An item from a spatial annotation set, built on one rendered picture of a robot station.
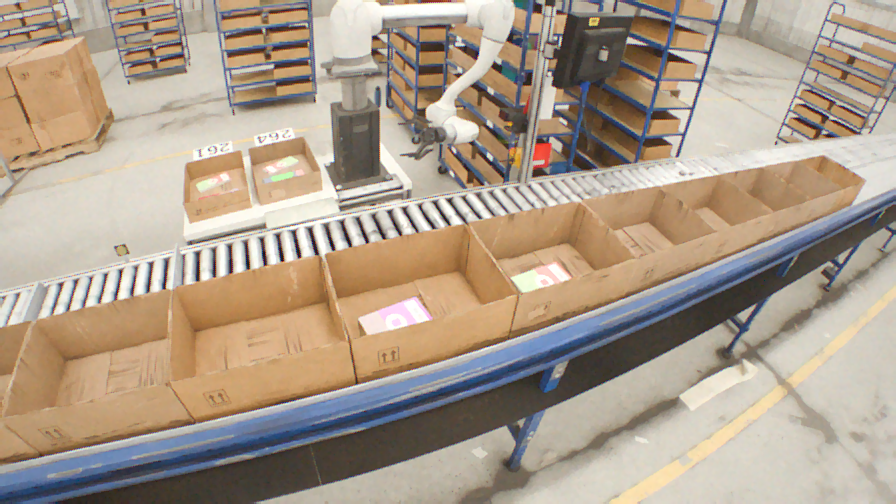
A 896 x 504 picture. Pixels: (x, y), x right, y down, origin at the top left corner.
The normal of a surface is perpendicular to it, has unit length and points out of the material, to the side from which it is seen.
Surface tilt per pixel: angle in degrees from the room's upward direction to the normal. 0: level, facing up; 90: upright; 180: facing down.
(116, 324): 89
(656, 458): 0
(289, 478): 0
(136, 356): 0
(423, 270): 89
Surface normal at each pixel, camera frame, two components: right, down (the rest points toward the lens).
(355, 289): 0.39, 0.60
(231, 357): 0.03, -0.76
